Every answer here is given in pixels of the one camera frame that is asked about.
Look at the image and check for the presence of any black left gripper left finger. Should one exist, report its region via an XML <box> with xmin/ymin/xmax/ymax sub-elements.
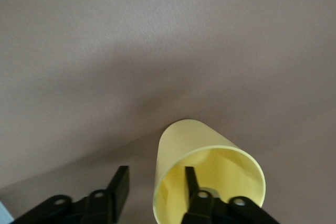
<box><xmin>13</xmin><ymin>165</ymin><xmax>131</xmax><ymax>224</ymax></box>

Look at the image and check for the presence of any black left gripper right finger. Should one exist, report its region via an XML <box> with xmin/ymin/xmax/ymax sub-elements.
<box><xmin>180</xmin><ymin>166</ymin><xmax>279</xmax><ymax>224</ymax></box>

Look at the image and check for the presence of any yellow plastic cup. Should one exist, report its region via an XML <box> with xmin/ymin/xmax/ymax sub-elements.
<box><xmin>153</xmin><ymin>118</ymin><xmax>267</xmax><ymax>224</ymax></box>

